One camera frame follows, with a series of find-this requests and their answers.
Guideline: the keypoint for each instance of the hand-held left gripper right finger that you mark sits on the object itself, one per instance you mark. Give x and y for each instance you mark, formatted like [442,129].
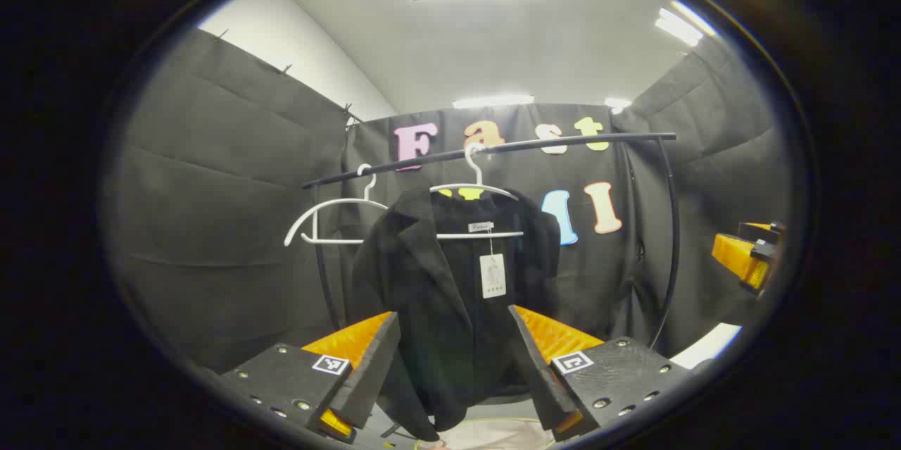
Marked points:
[545,386]

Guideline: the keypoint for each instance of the black metal clothes rack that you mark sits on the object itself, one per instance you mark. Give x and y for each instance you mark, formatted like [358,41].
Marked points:
[619,139]

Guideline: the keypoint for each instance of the small ceiling light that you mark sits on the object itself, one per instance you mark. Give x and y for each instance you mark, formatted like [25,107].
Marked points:
[677,26]
[617,105]

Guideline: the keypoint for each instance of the black jacket with tag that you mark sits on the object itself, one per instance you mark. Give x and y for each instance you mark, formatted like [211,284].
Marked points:
[422,281]

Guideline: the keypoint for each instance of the white clothes hanger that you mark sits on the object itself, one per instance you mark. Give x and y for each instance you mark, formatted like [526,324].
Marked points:
[493,234]
[331,241]

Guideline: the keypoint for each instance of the black backdrop cloth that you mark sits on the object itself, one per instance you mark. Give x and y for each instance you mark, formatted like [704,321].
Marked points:
[211,224]

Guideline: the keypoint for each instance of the long ceiling light strip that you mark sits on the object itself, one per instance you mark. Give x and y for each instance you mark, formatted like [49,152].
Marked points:
[493,101]

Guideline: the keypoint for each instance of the white flat board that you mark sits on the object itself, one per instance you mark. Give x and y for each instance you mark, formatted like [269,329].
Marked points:
[707,344]

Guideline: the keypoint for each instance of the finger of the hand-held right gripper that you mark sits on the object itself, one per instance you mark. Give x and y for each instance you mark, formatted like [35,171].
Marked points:
[735,258]
[760,227]

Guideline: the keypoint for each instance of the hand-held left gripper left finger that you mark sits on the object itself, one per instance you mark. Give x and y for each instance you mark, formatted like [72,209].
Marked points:
[373,379]

